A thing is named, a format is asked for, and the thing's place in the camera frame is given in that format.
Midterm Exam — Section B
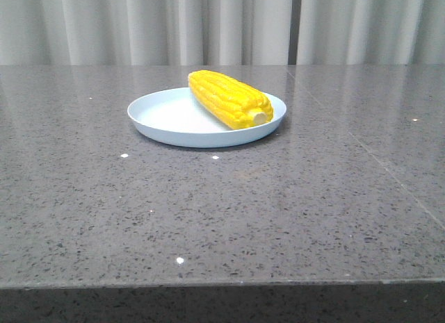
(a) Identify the white curtain panel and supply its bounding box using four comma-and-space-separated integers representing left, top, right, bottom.
296, 0, 444, 65
1, 0, 293, 65

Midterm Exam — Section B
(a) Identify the light blue round plate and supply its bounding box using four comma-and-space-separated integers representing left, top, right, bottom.
127, 88, 286, 148

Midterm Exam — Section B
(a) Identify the white curtain left panel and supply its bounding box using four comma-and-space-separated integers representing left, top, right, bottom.
1, 0, 293, 65

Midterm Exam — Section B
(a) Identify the white curtain right panel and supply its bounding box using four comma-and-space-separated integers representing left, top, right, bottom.
296, 0, 444, 65

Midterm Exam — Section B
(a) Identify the yellow corn cob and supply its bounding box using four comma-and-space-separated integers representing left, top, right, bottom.
188, 70, 274, 130

